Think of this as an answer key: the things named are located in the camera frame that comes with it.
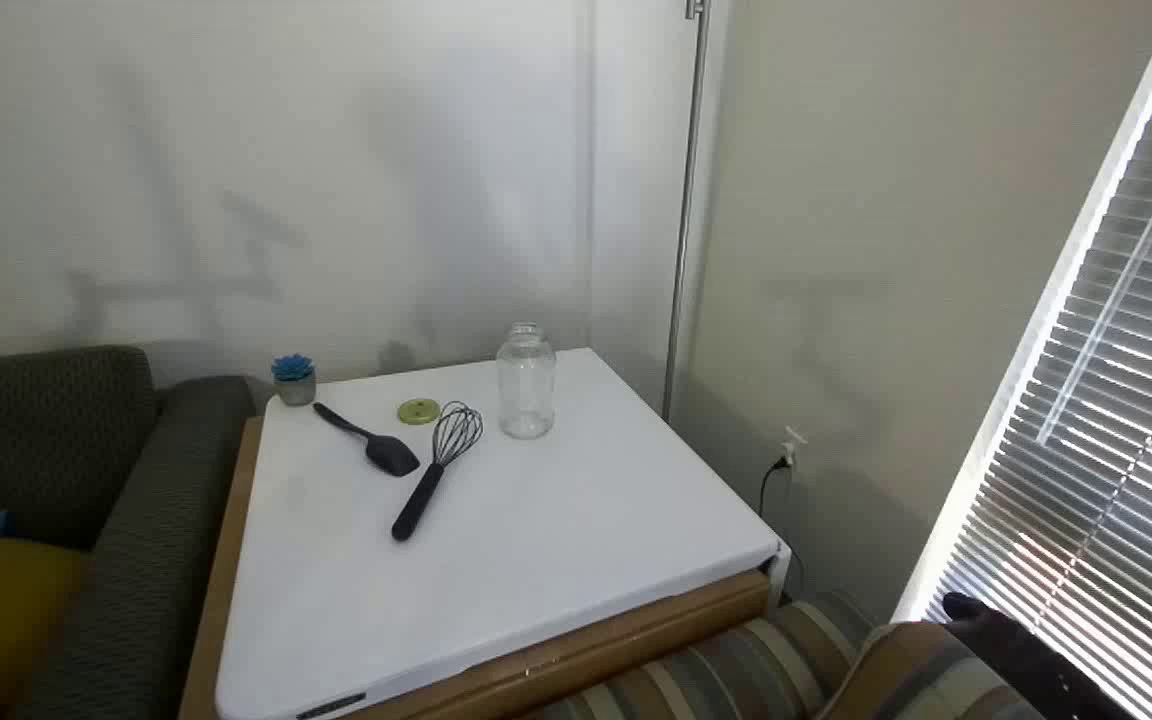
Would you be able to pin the clear glass jar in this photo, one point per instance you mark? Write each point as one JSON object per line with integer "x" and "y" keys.
{"x": 525, "y": 394}

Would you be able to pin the yellow-green round lid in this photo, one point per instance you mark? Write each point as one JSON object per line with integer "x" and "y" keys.
{"x": 417, "y": 408}

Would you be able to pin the white square table top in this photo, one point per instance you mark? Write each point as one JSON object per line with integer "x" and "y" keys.
{"x": 538, "y": 563}

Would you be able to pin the black plastic spoon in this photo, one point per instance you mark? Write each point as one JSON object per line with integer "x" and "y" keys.
{"x": 395, "y": 459}

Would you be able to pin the small blue potted succulent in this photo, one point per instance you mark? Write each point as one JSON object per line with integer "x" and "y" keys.
{"x": 294, "y": 383}

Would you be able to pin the striped sofa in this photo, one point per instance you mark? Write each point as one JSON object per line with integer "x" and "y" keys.
{"x": 720, "y": 667}

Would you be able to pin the striped sofa cushion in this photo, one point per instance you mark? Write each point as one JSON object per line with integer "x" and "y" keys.
{"x": 921, "y": 673}

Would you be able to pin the grey fabric sofa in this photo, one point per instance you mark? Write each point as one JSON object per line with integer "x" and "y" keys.
{"x": 137, "y": 533}

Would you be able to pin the black bulky object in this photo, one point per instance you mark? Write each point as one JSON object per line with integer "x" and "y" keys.
{"x": 1016, "y": 654}

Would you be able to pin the white window blinds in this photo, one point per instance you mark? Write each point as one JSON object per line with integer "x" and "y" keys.
{"x": 1123, "y": 441}

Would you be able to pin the thin wall conduit pole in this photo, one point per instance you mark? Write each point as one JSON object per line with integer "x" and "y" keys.
{"x": 680, "y": 202}

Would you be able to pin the white wall outlet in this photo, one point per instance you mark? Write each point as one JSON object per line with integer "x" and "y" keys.
{"x": 792, "y": 441}

